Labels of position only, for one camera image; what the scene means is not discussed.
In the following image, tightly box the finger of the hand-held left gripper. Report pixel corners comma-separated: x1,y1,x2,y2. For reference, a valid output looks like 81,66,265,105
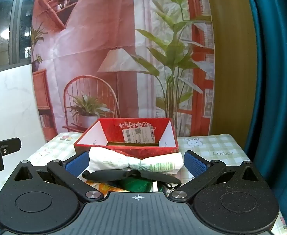
0,137,22,155

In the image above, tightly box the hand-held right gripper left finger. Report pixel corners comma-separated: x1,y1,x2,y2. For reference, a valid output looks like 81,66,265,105
13,151,105,202

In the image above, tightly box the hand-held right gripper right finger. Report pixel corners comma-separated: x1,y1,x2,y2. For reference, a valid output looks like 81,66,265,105
169,150,266,202

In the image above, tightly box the black eye mask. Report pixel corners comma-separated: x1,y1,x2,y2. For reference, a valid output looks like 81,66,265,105
82,168,182,191

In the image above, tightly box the white green printed plastic bag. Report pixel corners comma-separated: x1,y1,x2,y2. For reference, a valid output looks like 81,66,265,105
88,147,184,173

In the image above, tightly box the red cardboard box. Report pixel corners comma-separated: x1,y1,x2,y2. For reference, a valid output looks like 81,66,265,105
74,117,178,159

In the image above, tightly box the green checked tablecloth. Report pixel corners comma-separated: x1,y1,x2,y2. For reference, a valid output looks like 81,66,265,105
0,132,287,235

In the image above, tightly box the orange printed packet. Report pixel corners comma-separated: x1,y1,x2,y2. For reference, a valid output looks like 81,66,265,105
85,180,111,197

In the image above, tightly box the green shiny bag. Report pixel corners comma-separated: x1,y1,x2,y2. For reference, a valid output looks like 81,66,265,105
114,176,166,193

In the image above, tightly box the teal curtain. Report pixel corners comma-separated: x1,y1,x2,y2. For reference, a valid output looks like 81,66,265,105
241,0,287,227

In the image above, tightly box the printed backdrop cloth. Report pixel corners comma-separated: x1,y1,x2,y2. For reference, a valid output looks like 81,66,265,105
31,0,216,143

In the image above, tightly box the window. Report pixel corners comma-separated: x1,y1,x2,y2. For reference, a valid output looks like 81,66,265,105
0,0,37,72

